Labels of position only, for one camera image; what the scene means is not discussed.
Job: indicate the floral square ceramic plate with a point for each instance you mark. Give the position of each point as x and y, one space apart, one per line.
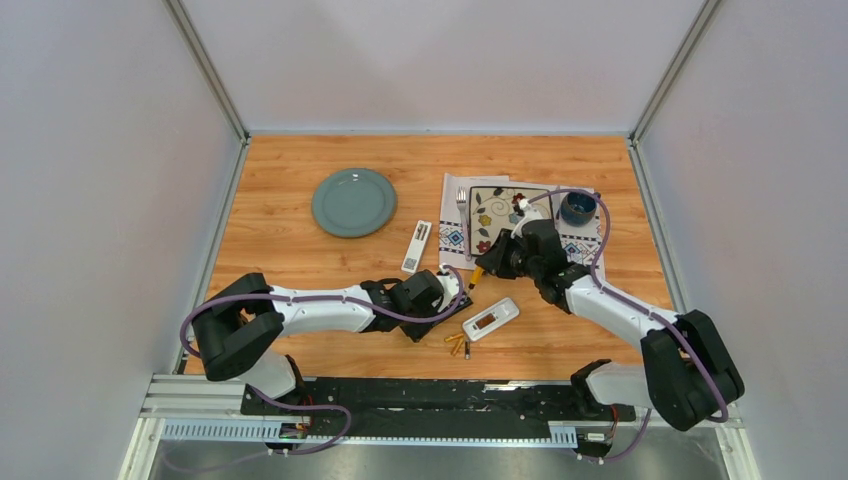
491 209

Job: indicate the aluminium frame rail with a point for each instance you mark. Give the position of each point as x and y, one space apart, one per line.
192 397

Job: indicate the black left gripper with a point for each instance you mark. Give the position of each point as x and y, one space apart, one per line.
419 333

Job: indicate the short white remote control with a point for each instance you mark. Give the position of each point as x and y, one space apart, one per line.
490 319

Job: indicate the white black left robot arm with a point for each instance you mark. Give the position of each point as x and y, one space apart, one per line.
234 330

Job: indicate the dark blue mug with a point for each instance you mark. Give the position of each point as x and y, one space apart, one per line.
578 208

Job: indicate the yellow handled screwdriver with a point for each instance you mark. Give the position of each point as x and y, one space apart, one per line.
475 277

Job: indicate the white patterned placemat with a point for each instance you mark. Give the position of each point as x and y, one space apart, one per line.
580 243

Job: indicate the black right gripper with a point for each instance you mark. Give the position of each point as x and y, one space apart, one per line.
494 260

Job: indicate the silver fork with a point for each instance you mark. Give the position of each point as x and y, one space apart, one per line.
462 206

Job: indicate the long white remote control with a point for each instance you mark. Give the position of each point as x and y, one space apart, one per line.
416 247

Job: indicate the black remote control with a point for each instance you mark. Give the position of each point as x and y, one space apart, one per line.
465 303

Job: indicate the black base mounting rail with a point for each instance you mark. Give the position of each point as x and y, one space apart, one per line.
443 410

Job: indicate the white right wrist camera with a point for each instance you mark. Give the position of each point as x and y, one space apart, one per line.
526 212

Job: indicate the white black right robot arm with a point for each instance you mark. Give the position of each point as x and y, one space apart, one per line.
687 374

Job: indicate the teal round plate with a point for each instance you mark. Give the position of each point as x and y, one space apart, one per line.
354 202

